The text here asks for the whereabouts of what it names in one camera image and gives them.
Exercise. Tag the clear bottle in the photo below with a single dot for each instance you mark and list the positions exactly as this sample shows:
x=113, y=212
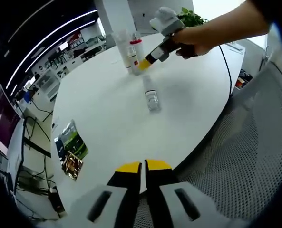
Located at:
x=132, y=67
x=151, y=95

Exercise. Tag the red yellow box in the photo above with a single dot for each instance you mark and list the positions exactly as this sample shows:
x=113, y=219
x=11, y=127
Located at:
x=240, y=83

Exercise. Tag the white papers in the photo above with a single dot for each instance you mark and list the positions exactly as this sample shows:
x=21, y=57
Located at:
x=237, y=47

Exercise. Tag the black floor box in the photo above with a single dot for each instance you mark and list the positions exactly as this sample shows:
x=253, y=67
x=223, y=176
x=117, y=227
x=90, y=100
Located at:
x=57, y=203

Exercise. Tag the red-capped white skincare bottle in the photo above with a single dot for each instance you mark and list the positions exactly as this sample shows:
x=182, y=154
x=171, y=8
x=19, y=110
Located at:
x=139, y=51

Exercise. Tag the green silver skincare sachet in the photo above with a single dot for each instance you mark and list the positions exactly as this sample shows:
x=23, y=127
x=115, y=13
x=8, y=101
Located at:
x=74, y=142

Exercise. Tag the person's right hand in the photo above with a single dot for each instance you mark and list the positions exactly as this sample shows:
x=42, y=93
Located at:
x=197, y=38

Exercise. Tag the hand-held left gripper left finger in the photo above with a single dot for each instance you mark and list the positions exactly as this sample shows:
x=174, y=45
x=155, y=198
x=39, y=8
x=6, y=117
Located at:
x=100, y=202

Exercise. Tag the gold foil skincare sachet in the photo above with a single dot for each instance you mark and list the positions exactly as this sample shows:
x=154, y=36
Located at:
x=71, y=166

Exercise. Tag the computer monitor purple screen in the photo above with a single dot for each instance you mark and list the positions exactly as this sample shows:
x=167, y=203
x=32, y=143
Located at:
x=2, y=114

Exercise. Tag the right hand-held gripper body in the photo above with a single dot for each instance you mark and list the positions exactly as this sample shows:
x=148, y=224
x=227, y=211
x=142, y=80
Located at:
x=168, y=21

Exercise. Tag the grey mesh office chair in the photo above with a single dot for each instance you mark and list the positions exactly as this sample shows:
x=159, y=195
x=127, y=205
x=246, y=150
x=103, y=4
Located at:
x=250, y=142

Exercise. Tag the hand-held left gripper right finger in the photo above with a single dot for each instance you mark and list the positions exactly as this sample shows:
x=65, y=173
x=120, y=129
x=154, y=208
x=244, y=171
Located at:
x=164, y=204

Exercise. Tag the green potted plant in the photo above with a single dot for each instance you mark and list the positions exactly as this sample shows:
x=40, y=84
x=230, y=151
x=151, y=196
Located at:
x=190, y=17

